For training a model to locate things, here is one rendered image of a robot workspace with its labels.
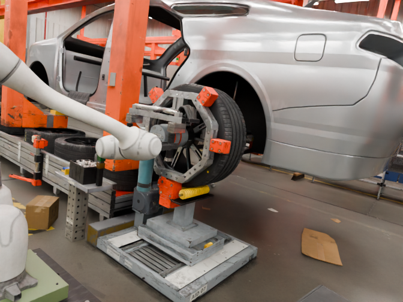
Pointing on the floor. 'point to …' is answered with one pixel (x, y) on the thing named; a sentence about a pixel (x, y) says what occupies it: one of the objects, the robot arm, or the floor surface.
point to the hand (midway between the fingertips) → (170, 145)
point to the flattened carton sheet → (319, 246)
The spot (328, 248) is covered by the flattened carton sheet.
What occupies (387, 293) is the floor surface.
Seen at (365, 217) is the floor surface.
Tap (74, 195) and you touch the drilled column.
